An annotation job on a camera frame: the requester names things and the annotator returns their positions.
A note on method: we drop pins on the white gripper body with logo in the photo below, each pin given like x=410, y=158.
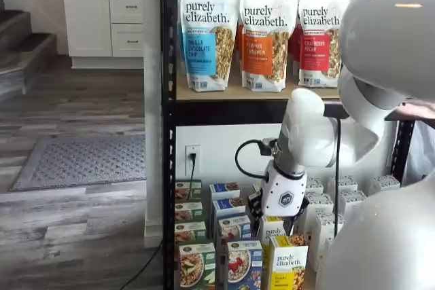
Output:
x=283, y=195

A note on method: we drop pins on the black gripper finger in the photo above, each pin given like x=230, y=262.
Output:
x=255, y=206
x=300, y=217

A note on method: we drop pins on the blue and white oatmeal box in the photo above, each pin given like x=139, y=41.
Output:
x=243, y=263
x=234, y=227

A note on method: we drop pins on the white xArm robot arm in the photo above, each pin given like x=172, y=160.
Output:
x=374, y=32

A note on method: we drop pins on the white carton box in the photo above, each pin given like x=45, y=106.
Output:
x=319, y=203
x=326, y=239
x=343, y=183
x=385, y=183
x=314, y=184
x=353, y=198

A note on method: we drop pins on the yellow purely elizabeth box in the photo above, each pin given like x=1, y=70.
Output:
x=273, y=227
x=289, y=263

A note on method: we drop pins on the dark blue cereal box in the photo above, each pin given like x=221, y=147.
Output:
x=227, y=206
x=224, y=189

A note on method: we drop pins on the tan particle board shelf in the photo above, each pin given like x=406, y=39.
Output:
x=311, y=278
x=234, y=94

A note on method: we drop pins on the dark green cereal box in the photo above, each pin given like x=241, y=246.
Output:
x=188, y=232
x=187, y=191
x=187, y=212

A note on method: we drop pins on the green apple cinnamon oatmeal box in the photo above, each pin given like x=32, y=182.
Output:
x=196, y=266

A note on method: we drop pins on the orange pumpkin cinnamon granola bag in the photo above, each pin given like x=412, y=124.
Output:
x=265, y=38

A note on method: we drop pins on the red cranberry pecan granola bag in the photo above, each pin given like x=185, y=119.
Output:
x=319, y=38

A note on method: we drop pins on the grey patterned door mat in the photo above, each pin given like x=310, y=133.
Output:
x=85, y=161

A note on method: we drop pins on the blue vanilla chocolate granola bag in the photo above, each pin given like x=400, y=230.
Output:
x=207, y=32

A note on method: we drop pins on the white cabinet with drawers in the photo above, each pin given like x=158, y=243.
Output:
x=88, y=15

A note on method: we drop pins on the grey wooden stairs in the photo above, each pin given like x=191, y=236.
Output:
x=17, y=42

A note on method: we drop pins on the white wall outlet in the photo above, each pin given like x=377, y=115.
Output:
x=197, y=167

